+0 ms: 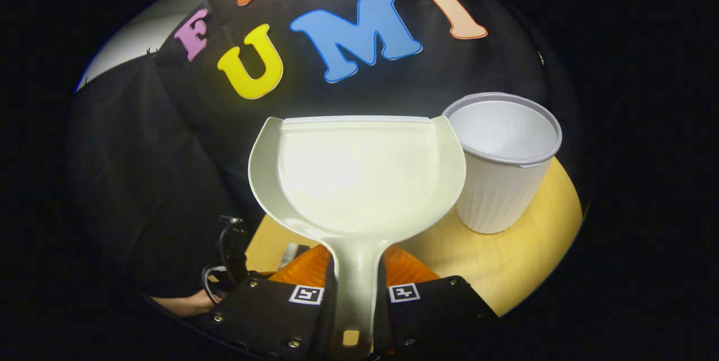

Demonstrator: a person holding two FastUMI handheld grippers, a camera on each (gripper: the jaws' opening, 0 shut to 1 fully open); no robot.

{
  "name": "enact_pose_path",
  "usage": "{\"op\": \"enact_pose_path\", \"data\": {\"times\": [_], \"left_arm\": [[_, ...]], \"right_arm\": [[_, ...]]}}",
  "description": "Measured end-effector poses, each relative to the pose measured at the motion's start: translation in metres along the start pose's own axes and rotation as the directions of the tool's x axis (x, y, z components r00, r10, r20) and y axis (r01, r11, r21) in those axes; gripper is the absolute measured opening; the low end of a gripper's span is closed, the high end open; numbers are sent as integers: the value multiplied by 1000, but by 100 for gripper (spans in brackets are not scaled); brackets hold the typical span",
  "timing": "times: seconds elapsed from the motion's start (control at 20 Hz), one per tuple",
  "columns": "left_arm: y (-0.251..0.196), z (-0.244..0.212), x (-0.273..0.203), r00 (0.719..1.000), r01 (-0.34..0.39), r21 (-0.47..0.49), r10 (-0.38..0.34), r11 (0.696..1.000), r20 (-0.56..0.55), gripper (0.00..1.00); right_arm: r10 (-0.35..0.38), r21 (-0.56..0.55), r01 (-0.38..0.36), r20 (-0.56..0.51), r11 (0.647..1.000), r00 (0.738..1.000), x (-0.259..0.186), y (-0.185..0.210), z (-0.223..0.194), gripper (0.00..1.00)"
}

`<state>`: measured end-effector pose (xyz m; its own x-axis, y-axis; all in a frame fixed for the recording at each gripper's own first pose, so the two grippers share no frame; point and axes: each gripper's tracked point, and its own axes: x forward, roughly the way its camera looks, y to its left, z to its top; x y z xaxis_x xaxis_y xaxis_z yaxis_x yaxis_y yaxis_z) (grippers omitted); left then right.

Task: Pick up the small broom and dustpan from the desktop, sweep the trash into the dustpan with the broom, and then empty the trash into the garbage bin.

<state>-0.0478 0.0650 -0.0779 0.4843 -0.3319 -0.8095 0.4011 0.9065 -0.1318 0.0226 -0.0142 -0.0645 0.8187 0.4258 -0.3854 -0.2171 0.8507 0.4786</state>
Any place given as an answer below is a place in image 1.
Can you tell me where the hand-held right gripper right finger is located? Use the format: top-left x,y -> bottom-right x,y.
374,244 -> 499,358

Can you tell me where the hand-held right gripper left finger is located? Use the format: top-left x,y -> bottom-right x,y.
210,245 -> 336,360

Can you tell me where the white ribbed garbage bin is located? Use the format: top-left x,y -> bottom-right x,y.
442,92 -> 563,235

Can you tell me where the white plastic dustpan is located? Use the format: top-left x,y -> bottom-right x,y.
248,115 -> 467,360

